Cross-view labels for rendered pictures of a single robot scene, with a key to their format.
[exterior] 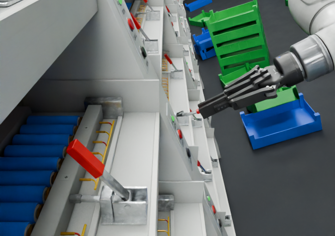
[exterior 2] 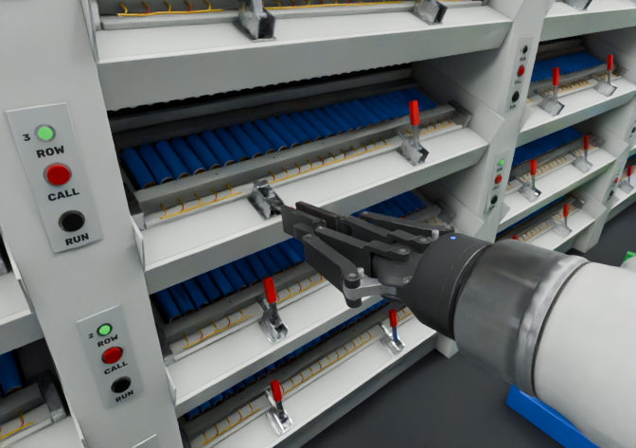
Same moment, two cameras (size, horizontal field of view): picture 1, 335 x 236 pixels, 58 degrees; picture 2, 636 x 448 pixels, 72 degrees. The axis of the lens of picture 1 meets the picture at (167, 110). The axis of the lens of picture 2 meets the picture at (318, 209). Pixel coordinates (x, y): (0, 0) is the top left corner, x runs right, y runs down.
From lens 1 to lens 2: 0.50 m
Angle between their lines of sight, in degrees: 35
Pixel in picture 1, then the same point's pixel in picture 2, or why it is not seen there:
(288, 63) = (440, 265)
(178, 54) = (485, 132)
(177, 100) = (333, 181)
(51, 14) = not seen: outside the picture
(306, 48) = (505, 270)
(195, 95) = (469, 225)
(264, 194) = not seen: outside the picture
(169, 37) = (489, 91)
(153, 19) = (421, 16)
